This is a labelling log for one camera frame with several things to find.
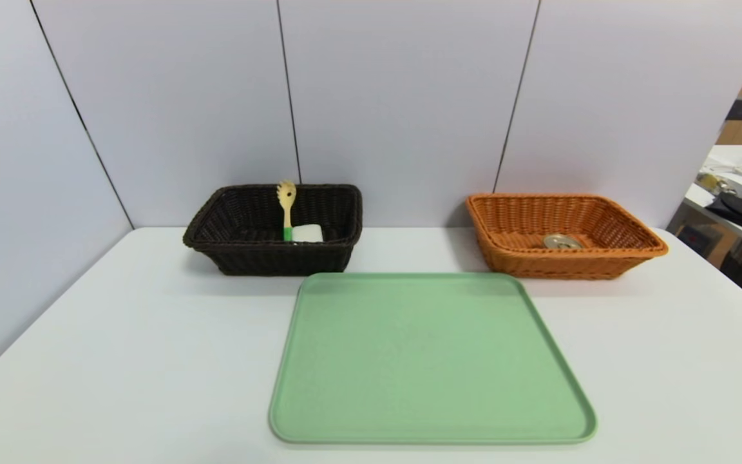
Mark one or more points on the dark brown wicker basket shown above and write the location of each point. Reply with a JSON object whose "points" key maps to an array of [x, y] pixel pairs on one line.
{"points": [[268, 258]]}

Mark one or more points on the white background table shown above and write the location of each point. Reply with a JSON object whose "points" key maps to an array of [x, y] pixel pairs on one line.
{"points": [[732, 154]]}

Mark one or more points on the orange wicker basket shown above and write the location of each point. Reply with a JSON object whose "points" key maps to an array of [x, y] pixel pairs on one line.
{"points": [[538, 264]]}

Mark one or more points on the small tin can pull tab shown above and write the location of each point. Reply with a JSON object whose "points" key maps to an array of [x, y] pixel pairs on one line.
{"points": [[562, 241]]}

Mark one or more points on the small black sign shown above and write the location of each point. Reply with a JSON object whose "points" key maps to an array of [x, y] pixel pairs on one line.
{"points": [[739, 109]]}

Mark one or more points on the light green plastic tray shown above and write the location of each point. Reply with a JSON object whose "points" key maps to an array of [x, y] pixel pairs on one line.
{"points": [[435, 374]]}

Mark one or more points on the brown box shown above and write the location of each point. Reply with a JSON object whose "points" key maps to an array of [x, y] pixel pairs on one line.
{"points": [[719, 248]]}

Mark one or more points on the white soap bar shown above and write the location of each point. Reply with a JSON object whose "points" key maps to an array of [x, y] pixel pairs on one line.
{"points": [[308, 233]]}

